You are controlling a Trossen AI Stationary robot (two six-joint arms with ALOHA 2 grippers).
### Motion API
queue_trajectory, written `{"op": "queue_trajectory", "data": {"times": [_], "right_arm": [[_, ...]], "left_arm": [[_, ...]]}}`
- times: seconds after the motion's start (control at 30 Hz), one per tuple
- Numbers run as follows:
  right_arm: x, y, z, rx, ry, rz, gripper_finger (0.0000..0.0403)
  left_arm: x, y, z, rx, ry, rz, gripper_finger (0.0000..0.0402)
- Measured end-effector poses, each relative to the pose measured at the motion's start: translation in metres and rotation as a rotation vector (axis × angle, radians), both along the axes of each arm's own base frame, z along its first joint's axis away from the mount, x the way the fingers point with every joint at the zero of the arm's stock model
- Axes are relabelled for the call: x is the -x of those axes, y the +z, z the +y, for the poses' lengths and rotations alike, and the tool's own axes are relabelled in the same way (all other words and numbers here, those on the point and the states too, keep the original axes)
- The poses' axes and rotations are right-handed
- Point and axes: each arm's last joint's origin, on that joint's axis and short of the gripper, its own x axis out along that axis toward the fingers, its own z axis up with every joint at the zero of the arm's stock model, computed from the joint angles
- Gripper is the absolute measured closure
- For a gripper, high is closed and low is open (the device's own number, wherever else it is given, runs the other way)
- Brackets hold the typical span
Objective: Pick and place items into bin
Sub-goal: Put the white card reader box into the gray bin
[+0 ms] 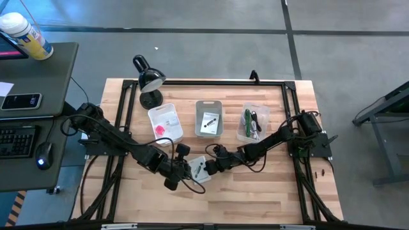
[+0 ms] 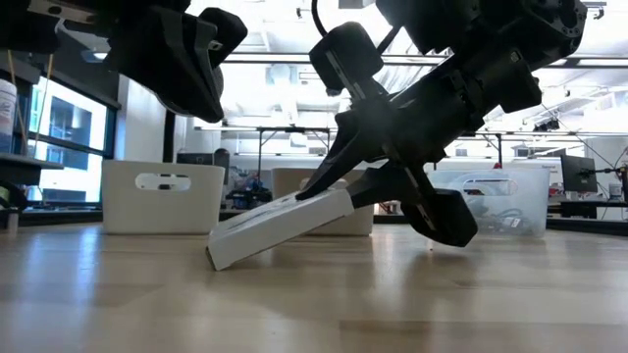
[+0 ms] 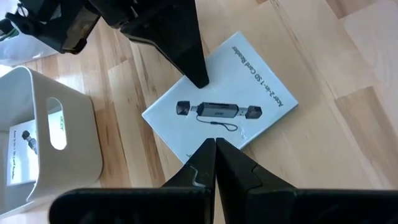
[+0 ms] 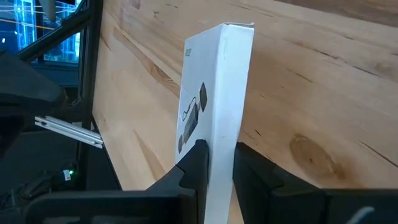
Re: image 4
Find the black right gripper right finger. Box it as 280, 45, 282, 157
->
232, 141, 398, 224

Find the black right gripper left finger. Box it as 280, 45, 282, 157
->
24, 139, 210, 224

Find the silver aluminium bracket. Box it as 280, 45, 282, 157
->
34, 116, 104, 149

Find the black aluminium table frame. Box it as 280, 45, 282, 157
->
15, 0, 123, 191

